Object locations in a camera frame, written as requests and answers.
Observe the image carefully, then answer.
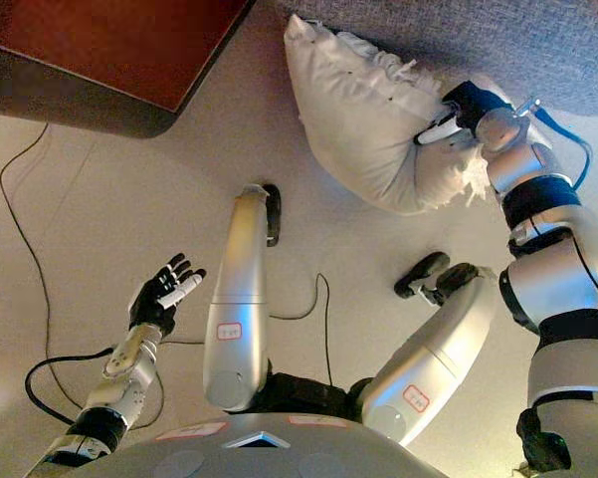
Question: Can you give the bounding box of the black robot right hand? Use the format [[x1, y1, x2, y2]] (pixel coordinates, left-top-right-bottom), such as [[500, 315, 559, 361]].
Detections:
[[414, 81, 510, 150]]

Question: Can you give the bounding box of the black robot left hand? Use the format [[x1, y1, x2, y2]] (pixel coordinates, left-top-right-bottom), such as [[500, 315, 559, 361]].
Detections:
[[127, 253, 208, 341]]

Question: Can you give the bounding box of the white fringed pillow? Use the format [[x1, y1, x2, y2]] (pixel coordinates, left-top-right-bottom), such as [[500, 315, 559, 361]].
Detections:
[[283, 13, 497, 216]]

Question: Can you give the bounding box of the grey fabric armchair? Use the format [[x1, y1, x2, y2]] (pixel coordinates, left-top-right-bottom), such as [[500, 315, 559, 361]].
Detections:
[[273, 0, 598, 120]]

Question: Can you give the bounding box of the silver robot left leg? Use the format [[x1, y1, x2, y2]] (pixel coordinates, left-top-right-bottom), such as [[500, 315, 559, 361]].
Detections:
[[202, 183, 272, 413]]

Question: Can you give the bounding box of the silver robot leg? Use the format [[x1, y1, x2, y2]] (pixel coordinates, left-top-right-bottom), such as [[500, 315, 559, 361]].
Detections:
[[202, 183, 272, 413], [358, 262, 495, 447]]

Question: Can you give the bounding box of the black robot left foot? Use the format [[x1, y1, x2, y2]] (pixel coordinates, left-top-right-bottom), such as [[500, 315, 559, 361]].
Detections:
[[261, 183, 284, 248]]

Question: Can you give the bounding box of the black robot foot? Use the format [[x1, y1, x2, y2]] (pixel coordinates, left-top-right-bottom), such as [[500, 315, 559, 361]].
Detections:
[[261, 183, 284, 248], [393, 251, 452, 301]]

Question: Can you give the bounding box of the black robot right foot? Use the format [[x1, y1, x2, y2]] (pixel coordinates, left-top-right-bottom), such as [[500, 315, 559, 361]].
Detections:
[[393, 251, 452, 301]]

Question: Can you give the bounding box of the grey robot torso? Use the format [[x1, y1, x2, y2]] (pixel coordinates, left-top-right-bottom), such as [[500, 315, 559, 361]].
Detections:
[[106, 411, 452, 478]]

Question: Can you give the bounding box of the red-brown wooden table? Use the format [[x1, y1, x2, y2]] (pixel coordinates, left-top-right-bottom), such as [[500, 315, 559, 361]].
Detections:
[[0, 0, 258, 140]]

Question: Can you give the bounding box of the silver robot right leg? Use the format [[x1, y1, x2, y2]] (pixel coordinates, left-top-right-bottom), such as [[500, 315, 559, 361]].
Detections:
[[358, 262, 495, 447]]

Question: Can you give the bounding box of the blue wrist cable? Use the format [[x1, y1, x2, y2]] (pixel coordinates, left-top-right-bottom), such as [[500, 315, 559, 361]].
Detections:
[[515, 97, 594, 191]]

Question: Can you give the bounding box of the thin black floor cable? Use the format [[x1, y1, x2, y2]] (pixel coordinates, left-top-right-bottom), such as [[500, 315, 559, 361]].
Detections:
[[0, 120, 165, 432]]

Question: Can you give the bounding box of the thick black wrist cable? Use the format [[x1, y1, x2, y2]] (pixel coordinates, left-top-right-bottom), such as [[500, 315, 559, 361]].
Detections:
[[24, 347, 116, 427]]

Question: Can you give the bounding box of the thin black looped cable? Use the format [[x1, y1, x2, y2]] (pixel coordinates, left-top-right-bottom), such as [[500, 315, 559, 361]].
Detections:
[[267, 272, 335, 392]]

